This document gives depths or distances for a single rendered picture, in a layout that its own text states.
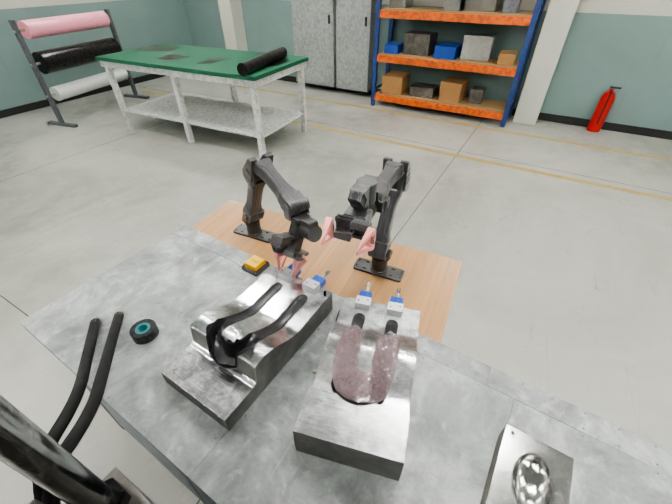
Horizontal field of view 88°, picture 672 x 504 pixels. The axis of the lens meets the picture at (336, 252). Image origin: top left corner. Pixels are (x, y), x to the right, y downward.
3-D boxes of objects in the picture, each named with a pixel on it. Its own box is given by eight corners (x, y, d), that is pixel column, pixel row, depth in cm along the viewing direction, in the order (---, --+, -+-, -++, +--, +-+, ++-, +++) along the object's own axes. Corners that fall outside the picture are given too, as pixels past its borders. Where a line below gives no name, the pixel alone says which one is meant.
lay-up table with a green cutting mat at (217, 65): (181, 107, 563) (161, 33, 498) (312, 130, 481) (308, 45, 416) (121, 130, 485) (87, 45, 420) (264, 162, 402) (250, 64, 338)
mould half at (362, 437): (344, 306, 126) (345, 284, 119) (418, 321, 120) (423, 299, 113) (296, 450, 88) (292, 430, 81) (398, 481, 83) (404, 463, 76)
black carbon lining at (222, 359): (276, 284, 125) (273, 264, 119) (312, 302, 118) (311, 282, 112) (198, 355, 102) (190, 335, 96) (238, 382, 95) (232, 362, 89)
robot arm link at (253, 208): (262, 220, 155) (270, 169, 128) (249, 226, 152) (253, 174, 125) (255, 210, 157) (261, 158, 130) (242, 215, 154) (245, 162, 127)
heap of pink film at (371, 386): (346, 323, 113) (346, 306, 108) (401, 334, 109) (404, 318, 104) (322, 397, 93) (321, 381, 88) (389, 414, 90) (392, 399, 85)
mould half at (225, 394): (276, 282, 136) (272, 255, 127) (332, 309, 125) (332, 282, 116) (166, 382, 103) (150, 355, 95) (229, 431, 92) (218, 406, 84)
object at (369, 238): (365, 245, 84) (378, 224, 90) (338, 237, 86) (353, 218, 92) (364, 266, 88) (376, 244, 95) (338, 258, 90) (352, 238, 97)
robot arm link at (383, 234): (383, 261, 129) (405, 173, 122) (366, 256, 131) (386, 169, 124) (387, 259, 134) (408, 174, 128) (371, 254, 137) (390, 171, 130)
